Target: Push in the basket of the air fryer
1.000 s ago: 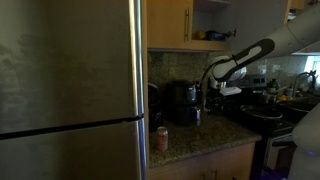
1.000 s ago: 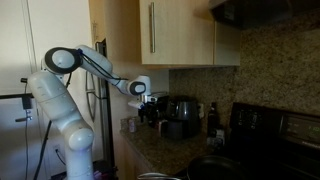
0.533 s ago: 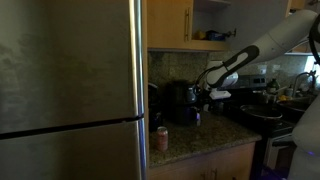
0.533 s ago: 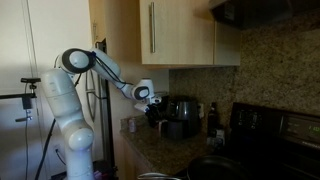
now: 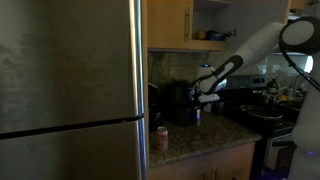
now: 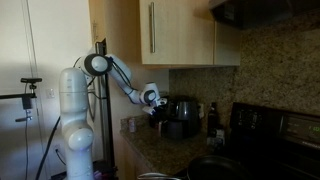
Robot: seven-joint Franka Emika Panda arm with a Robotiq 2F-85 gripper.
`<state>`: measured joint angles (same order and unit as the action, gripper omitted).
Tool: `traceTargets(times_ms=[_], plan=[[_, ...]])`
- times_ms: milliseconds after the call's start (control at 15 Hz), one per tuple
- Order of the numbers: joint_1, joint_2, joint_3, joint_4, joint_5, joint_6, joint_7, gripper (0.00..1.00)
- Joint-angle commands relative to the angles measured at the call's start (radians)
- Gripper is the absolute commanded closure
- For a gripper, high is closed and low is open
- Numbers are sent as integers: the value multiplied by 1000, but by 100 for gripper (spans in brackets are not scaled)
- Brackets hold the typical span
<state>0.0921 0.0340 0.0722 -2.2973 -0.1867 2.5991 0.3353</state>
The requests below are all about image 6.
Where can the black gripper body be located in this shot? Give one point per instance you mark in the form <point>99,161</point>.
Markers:
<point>158,115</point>

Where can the black air fryer basket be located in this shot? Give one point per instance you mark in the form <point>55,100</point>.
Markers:
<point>176,129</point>

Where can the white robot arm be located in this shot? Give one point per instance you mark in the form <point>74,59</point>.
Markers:
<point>75,110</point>

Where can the pink soda can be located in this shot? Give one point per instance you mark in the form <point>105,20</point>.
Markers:
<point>132,125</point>

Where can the black coffee maker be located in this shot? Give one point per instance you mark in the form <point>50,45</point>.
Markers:
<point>186,111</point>

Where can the wooden base cabinet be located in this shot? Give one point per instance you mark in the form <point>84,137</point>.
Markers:
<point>131,160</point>

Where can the stainless steel refrigerator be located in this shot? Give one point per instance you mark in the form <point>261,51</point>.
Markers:
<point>106,110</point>

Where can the dark glass bottle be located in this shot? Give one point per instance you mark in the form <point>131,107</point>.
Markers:
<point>213,120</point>

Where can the silver pot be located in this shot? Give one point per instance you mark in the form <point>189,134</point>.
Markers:
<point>153,176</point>

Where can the small white box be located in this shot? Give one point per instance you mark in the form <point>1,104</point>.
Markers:
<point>216,136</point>

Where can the black frying pan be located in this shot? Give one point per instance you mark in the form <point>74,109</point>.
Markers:
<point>216,168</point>

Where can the black kitchen stove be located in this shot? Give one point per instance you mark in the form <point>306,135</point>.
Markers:
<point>273,140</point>

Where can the dark range hood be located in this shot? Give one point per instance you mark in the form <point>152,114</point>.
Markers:
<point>263,11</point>

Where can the wooden wall cabinet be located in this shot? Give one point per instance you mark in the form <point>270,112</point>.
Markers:
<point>180,33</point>

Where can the white wall switch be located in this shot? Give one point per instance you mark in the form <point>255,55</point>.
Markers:
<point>50,93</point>

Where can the black camera on stand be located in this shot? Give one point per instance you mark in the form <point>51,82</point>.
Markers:
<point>30,80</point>

